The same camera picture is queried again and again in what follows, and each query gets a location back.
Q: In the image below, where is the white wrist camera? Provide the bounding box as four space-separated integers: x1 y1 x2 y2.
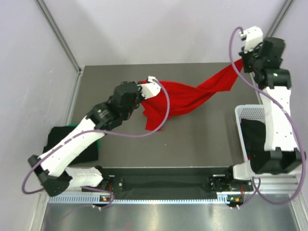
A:
137 76 161 100
239 26 263 53

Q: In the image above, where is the right aluminium frame post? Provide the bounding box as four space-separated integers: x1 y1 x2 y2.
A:
248 0 295 70

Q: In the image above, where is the red t shirt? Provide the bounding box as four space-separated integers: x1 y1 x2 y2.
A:
141 65 238 131

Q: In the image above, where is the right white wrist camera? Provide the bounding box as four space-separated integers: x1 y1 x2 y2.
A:
239 26 263 53

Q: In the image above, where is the white plastic basket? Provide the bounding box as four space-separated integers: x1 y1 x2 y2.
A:
234 104 308 174

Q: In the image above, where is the left aluminium frame post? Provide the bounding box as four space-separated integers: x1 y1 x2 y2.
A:
34 0 82 73

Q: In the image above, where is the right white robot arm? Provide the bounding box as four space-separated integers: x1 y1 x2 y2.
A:
224 37 305 191

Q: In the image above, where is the folded black t shirt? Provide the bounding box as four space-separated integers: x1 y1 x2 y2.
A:
42 124 100 165

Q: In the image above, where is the aluminium frame post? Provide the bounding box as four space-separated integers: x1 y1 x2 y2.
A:
248 0 295 70
34 0 82 73

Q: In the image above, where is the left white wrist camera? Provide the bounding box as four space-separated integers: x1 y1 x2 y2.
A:
137 76 161 100

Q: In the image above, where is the slotted cable duct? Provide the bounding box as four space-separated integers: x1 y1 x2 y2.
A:
49 194 243 205

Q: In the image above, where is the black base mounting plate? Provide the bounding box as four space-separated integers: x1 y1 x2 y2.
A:
96 167 252 193

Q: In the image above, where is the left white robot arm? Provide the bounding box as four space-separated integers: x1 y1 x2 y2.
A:
28 81 144 196

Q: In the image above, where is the black t shirt in basket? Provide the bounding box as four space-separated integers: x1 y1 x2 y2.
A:
240 118 266 160

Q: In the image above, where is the folded green t shirt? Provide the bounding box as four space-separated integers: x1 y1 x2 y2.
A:
65 121 104 154

